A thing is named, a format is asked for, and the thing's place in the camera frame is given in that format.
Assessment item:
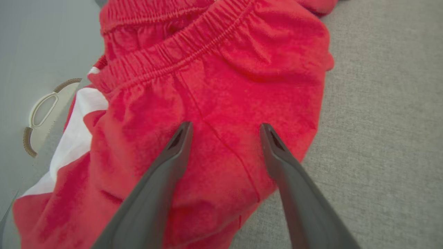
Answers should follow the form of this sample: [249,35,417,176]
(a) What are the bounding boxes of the red shorts with white stripe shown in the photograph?
[12,0,335,249]

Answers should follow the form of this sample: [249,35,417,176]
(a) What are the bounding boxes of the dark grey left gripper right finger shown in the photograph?
[260,123,361,249]

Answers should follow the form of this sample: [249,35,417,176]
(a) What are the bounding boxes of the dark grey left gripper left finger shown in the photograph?
[91,121,193,249]

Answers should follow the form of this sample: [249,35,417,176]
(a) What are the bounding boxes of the cream laundry basket brown rim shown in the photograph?
[23,78,83,158]

